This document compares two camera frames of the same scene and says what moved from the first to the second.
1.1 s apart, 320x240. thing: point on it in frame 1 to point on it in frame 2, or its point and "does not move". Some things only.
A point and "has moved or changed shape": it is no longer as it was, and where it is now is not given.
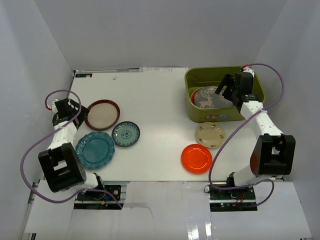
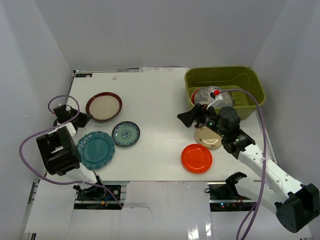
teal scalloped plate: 95,150 does not move
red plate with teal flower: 193,95 does not move
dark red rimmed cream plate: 103,115 has moved or changed shape
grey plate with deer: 206,97 does not move
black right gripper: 225,82 to 198,112
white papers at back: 163,69 does not move
